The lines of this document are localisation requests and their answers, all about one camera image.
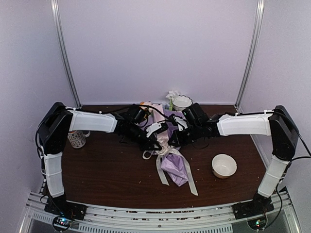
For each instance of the aluminium frame post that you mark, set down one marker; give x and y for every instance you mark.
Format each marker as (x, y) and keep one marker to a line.
(252, 51)
(63, 50)

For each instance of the right aluminium frame post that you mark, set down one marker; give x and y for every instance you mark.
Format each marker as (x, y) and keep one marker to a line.
(252, 51)

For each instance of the patterned mug yellow inside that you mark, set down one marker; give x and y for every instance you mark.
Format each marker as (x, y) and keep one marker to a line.
(77, 139)

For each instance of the plain white bowl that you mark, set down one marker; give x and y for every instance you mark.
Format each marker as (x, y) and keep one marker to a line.
(223, 166)

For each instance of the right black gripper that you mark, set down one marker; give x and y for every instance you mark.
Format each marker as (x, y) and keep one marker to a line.
(179, 141)

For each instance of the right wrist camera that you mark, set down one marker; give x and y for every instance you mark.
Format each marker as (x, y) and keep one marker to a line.
(177, 123)

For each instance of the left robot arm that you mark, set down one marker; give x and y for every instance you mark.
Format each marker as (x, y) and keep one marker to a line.
(60, 120)

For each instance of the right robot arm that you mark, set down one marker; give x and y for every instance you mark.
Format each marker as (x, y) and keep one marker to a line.
(274, 126)

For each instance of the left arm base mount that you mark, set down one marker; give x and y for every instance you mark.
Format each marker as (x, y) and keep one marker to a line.
(64, 219)

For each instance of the beige ribbon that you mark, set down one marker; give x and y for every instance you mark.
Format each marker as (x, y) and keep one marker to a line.
(169, 161)

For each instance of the front aluminium rail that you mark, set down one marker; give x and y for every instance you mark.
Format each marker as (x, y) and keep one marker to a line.
(211, 219)

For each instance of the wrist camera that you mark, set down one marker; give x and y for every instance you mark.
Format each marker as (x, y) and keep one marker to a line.
(157, 128)
(177, 123)

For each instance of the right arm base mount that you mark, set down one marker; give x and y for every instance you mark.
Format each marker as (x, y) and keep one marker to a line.
(254, 212)

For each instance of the left aluminium frame post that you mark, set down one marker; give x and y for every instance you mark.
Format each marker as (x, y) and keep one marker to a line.
(63, 50)

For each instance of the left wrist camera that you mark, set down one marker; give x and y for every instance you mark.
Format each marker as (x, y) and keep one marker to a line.
(157, 128)

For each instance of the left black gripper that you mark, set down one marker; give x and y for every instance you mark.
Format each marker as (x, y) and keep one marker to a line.
(148, 145)

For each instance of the scalloped white bowl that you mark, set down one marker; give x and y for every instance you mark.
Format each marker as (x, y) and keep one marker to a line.
(182, 102)

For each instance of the purple pink wrapping paper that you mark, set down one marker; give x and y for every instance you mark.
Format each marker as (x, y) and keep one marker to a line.
(158, 115)

